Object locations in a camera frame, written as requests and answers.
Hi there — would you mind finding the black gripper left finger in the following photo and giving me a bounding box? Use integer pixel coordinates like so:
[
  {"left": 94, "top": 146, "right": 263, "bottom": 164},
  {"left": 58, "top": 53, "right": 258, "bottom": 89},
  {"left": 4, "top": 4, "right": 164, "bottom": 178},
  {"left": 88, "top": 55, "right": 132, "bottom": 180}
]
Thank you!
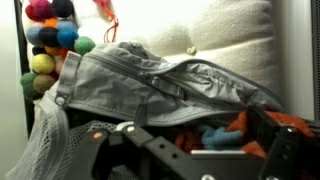
[{"left": 115, "top": 122, "right": 214, "bottom": 180}]

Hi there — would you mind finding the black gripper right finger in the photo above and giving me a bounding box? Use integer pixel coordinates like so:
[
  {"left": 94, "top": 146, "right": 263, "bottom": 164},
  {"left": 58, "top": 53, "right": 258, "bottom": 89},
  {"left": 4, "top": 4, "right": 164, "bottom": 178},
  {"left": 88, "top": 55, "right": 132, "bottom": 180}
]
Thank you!
[{"left": 247, "top": 106, "right": 300, "bottom": 180}]

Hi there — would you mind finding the clear plastic bag with clothes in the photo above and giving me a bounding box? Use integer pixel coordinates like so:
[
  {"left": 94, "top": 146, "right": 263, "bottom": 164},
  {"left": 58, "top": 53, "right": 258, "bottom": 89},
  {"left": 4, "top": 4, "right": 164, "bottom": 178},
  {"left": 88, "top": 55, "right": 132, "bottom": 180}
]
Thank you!
[{"left": 4, "top": 41, "right": 320, "bottom": 180}]

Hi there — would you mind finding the orange garment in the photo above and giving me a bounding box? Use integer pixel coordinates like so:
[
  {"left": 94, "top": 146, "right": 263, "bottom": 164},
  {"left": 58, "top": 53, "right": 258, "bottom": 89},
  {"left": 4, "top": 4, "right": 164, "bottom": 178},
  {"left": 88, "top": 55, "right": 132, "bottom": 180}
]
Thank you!
[{"left": 174, "top": 111, "right": 319, "bottom": 158}]

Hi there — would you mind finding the blue garment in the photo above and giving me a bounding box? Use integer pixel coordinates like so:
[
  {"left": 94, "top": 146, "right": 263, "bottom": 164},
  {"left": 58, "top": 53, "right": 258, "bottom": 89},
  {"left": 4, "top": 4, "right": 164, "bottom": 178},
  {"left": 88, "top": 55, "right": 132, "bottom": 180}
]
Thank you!
[{"left": 198, "top": 125, "right": 243, "bottom": 151}]

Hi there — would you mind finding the white quilted cushion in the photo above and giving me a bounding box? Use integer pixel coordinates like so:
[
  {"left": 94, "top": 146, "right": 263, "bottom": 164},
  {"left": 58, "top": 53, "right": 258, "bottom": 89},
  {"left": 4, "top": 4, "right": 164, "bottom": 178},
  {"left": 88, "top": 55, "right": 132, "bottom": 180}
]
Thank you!
[{"left": 71, "top": 0, "right": 279, "bottom": 98}]

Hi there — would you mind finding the colourful felt ball coaster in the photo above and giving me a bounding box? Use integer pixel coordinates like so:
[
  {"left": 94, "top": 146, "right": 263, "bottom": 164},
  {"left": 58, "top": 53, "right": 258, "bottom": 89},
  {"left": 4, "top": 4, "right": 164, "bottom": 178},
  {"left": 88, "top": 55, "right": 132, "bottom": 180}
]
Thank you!
[{"left": 20, "top": 0, "right": 96, "bottom": 101}]

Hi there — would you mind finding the orange cord loop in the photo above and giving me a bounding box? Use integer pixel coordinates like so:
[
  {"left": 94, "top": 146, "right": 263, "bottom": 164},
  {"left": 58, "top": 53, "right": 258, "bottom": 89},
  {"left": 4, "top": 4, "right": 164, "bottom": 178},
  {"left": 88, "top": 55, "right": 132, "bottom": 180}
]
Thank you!
[{"left": 93, "top": 0, "right": 120, "bottom": 44}]

